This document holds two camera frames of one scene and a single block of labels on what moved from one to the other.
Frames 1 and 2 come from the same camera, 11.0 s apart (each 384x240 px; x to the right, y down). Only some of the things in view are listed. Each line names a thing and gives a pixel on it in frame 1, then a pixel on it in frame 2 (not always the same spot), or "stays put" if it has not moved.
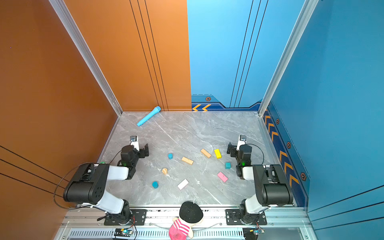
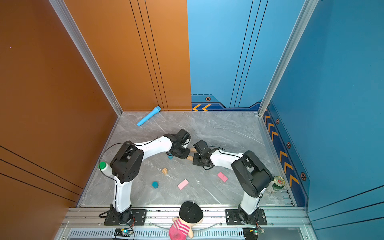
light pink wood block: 183,184 stays put
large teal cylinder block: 155,184 stays put
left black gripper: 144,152 to 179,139
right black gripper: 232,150 to 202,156
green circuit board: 123,232 stays put
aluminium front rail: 293,224 stays put
